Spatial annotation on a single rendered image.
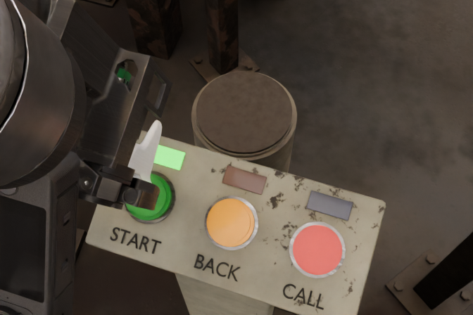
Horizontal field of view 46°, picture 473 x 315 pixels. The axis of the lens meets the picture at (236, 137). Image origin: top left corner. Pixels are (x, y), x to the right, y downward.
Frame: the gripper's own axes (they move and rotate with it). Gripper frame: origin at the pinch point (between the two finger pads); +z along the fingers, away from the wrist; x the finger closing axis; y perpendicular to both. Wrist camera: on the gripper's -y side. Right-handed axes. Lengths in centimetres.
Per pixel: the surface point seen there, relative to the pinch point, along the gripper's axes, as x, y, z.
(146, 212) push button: -0.4, -1.2, 5.6
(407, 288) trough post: -35, -2, 69
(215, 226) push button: -6.4, -0.6, 5.6
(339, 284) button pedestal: -17.5, -2.0, 6.8
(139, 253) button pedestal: -0.7, -4.7, 6.8
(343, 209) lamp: -16.1, 4.0, 6.6
